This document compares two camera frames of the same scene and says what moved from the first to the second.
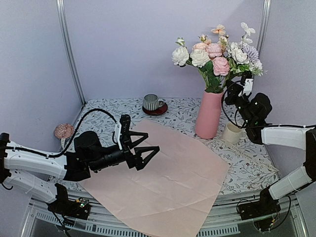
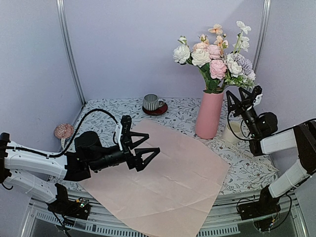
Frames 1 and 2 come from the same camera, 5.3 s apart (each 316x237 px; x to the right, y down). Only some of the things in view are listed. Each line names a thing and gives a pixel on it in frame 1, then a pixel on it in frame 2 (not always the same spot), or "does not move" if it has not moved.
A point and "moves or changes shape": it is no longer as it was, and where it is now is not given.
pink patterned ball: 63,131 does not move
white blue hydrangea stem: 256,67 → 240,71
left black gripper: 136,160 does not move
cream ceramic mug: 233,134 does not move
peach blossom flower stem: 220,29 moves or changes shape
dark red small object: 161,110 does not move
